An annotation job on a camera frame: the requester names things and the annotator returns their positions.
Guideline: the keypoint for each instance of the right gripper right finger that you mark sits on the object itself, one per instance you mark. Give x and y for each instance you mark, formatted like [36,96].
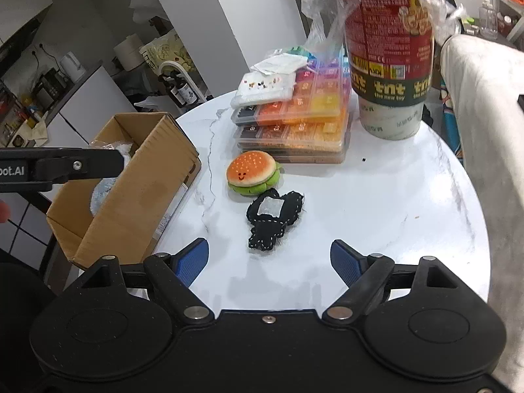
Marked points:
[365,277]

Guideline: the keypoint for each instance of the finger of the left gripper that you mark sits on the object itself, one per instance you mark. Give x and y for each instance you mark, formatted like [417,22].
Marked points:
[82,163]

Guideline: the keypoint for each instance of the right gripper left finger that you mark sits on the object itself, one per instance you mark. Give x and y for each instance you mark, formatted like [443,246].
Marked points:
[171,276]

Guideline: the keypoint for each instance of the person's left hand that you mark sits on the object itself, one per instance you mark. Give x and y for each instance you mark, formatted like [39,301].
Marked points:
[5,212]

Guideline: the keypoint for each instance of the brown cardboard box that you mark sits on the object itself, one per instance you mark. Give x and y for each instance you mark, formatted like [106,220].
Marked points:
[163,161]

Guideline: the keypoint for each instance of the white electric kettle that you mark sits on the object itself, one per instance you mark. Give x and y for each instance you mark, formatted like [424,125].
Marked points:
[72,67]

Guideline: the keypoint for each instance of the black stitched felt toy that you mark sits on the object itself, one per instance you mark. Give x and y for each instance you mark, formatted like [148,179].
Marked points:
[270,215]

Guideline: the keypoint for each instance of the burger plush toy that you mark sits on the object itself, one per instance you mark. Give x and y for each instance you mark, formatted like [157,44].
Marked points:
[252,173]

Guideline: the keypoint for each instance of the white metal rack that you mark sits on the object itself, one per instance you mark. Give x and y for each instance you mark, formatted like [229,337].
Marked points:
[180,86]

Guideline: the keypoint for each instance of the yellow printed snack bag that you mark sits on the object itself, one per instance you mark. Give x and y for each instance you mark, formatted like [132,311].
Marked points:
[168,47]

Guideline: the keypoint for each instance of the stacked colourful bead boxes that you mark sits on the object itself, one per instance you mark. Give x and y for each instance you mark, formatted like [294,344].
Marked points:
[312,127]

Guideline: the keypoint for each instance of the white bead pegboard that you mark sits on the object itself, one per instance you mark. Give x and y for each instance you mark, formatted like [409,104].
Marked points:
[259,89]

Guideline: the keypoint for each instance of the white folded paper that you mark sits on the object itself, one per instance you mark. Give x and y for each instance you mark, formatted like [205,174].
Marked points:
[282,64]

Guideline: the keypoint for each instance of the white upholstered chair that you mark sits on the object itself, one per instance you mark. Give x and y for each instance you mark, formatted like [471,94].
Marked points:
[485,80]

